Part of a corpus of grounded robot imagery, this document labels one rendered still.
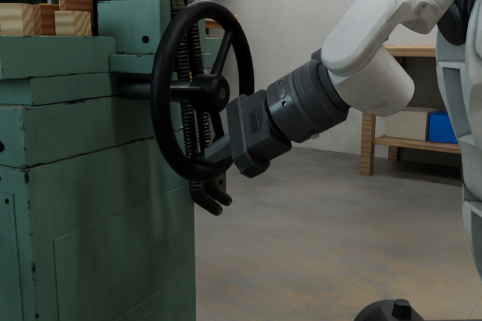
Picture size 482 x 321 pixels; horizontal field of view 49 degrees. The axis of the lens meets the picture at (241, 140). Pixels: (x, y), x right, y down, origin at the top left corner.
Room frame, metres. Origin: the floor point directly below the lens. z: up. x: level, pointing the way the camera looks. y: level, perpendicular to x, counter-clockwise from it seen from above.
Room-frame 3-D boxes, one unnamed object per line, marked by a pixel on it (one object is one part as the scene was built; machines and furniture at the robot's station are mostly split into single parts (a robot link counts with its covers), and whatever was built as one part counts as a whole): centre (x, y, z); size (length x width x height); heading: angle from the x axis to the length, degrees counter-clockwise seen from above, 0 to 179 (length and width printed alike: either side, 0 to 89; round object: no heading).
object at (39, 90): (0.99, 0.30, 0.82); 0.40 x 0.21 x 0.04; 152
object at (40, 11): (1.02, 0.29, 0.93); 0.22 x 0.02 x 0.05; 152
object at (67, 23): (0.88, 0.27, 0.92); 0.05 x 0.04 x 0.04; 158
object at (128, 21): (0.97, 0.16, 0.91); 0.15 x 0.14 x 0.09; 152
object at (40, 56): (1.01, 0.23, 0.87); 0.61 x 0.30 x 0.06; 152
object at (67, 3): (1.03, 0.25, 0.93); 0.23 x 0.01 x 0.07; 152
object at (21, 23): (0.80, 0.33, 0.92); 0.03 x 0.03 x 0.05; 85
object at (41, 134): (1.07, 0.46, 0.76); 0.57 x 0.45 x 0.09; 62
